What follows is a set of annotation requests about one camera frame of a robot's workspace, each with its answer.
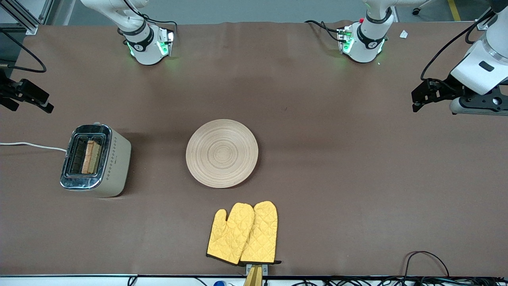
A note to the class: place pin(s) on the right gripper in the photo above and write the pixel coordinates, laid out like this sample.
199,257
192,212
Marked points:
7,90

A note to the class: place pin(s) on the grey metal bracket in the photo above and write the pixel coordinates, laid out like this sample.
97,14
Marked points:
264,269

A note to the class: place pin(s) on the round wooden plate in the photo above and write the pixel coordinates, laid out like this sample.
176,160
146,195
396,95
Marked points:
222,153

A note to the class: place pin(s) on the brown table cover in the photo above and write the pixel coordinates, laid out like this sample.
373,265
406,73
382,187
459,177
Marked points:
278,79

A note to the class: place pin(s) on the cream and chrome toaster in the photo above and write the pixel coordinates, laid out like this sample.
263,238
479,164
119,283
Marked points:
115,167

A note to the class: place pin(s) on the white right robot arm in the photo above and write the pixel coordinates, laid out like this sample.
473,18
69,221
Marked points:
147,51

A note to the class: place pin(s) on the yellow wooden stand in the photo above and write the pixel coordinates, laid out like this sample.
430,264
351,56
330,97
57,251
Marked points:
253,278

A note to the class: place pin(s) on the office chair caster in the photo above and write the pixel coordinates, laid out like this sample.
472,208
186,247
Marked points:
416,11

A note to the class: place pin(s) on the brown toast slice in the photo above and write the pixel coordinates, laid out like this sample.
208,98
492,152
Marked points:
91,157

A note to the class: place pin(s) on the yellow quilted oven mitt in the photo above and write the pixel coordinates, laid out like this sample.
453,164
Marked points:
230,234
262,234

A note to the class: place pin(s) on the small white paper scrap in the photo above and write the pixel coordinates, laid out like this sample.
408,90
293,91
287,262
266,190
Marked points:
403,34

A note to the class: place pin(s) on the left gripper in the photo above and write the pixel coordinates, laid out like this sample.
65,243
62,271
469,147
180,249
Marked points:
447,87

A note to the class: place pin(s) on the aluminium frame profile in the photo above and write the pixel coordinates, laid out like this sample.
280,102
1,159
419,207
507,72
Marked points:
27,22
484,24

